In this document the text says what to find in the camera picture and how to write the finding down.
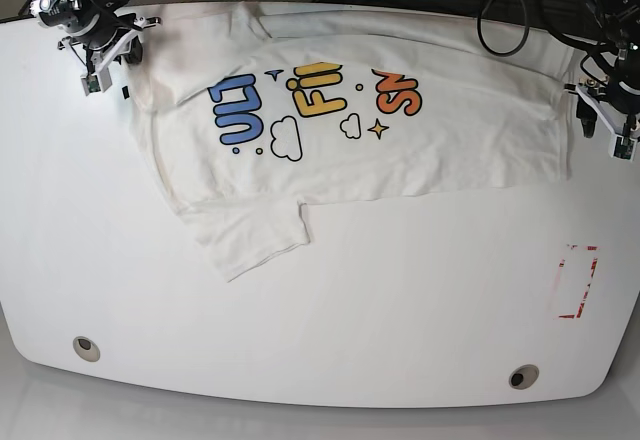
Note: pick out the right table cable grommet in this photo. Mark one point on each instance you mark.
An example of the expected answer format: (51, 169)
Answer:
(524, 377)

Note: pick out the white printed t-shirt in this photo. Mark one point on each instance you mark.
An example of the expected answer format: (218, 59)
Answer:
(245, 118)

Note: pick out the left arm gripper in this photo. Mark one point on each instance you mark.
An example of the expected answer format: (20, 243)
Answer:
(610, 105)

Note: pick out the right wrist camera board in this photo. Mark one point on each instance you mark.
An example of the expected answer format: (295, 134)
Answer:
(96, 82)

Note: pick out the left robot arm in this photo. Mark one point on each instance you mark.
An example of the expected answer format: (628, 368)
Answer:
(616, 53)

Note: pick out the table cable grommet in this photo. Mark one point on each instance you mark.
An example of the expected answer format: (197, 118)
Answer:
(524, 377)
(86, 349)

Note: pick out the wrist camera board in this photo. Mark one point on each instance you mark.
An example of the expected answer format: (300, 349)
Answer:
(623, 148)
(96, 82)

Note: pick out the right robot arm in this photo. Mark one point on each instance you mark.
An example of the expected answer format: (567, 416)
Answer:
(45, 10)

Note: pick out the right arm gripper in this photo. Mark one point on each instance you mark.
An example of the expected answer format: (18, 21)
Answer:
(99, 42)

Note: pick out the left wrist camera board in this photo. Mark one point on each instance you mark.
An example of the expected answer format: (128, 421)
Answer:
(623, 148)

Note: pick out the red tape rectangle marking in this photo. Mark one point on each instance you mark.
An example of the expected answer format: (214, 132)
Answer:
(575, 275)

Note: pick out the left table cable grommet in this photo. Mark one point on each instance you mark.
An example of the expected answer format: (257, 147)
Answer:
(86, 349)

